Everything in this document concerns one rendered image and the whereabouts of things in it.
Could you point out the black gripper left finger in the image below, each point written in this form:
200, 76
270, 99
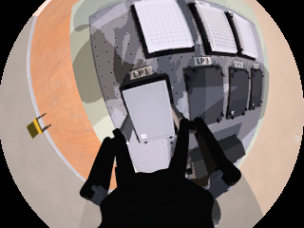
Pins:
101, 171

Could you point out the grey button panel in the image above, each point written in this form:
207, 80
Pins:
232, 149

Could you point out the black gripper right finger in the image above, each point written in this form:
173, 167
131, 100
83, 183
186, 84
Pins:
223, 174

